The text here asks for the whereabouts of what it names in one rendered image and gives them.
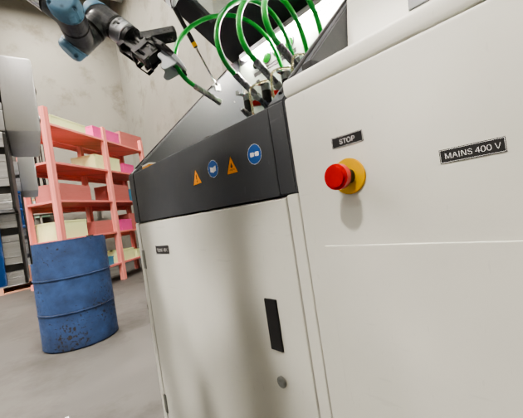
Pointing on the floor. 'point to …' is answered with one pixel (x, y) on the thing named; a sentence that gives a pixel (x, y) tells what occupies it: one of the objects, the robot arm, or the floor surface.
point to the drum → (73, 293)
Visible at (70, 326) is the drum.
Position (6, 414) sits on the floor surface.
